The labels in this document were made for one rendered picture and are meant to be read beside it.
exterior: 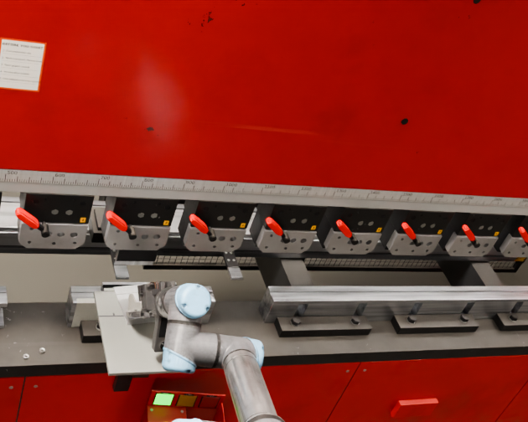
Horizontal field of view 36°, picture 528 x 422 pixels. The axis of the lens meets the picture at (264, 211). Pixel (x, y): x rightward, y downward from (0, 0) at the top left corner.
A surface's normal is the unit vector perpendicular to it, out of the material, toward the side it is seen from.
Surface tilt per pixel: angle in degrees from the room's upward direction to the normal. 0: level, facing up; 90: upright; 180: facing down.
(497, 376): 90
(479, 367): 90
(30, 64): 90
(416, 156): 90
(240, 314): 0
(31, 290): 0
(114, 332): 0
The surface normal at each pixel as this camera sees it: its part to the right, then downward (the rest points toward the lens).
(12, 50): 0.28, 0.67
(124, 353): 0.29, -0.74
